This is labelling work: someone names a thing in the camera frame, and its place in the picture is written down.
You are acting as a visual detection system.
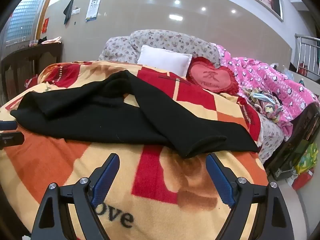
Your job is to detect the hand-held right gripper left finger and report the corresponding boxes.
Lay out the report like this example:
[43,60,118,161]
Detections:
[29,153,120,240]

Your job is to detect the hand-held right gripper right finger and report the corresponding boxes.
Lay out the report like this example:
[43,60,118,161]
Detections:
[205,152,295,240]

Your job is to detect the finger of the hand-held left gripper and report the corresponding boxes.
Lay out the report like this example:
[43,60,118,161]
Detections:
[0,132,25,151]
[0,120,17,131]

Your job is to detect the black knit sweater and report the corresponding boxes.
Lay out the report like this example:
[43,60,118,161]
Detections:
[10,70,259,159]

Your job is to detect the checkered red orange blanket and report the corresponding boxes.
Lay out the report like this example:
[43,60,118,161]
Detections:
[0,60,269,240]

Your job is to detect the red shopping bag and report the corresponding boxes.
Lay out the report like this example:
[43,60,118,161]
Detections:
[24,77,39,89]

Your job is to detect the dark wooden table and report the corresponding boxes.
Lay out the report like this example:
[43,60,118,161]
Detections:
[0,41,63,100]

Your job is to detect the floral bed sheet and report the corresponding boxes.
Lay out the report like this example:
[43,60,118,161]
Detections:
[257,117,285,164]

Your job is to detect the multicoloured crumpled cloth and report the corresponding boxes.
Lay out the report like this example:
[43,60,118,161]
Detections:
[241,87,283,123]

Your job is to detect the green yellow bag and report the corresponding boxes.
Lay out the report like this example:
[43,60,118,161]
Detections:
[295,142,319,174]

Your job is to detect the pale cloth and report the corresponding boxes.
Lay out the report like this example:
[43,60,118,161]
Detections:
[41,36,62,45]

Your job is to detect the red heart cushion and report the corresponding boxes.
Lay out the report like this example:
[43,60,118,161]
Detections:
[185,56,239,95]

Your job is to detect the pink penguin blanket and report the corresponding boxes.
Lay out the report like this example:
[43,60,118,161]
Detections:
[216,44,320,140]

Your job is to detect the glass block window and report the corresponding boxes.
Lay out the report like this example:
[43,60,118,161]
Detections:
[5,0,49,45]

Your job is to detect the dark hanging cloth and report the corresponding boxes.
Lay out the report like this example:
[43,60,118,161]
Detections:
[63,0,75,25]

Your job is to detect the white pillow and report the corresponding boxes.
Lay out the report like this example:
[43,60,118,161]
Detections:
[137,45,193,77]

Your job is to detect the eye chart poster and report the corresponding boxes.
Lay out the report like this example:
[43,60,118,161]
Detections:
[85,0,102,22]

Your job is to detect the floral quilt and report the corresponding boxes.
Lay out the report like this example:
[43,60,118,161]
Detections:
[99,29,222,68]

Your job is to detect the metal stair railing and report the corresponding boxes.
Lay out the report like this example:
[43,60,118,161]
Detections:
[294,33,320,74]

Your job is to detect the grey metal bracket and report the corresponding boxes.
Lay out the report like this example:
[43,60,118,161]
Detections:
[274,169,297,180]

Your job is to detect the dark wooden bed frame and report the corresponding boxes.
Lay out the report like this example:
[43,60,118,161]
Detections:
[265,102,320,180]

